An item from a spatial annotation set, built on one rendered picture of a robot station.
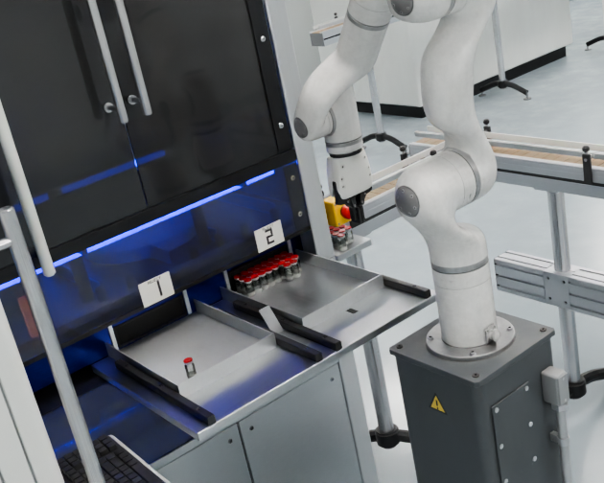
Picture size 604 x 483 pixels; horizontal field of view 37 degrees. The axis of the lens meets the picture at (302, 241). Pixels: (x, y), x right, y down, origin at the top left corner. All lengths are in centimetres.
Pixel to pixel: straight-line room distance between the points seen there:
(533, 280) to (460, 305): 115
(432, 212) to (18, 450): 86
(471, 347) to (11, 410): 95
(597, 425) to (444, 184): 161
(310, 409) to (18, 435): 122
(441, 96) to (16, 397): 91
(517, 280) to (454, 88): 146
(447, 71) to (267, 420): 115
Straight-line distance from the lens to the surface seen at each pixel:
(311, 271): 240
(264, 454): 250
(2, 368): 143
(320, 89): 191
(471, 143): 181
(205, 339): 217
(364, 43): 187
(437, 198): 175
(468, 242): 184
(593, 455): 308
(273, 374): 196
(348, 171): 204
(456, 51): 172
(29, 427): 148
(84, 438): 153
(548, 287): 300
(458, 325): 192
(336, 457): 268
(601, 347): 364
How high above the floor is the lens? 184
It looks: 21 degrees down
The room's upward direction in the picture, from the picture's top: 12 degrees counter-clockwise
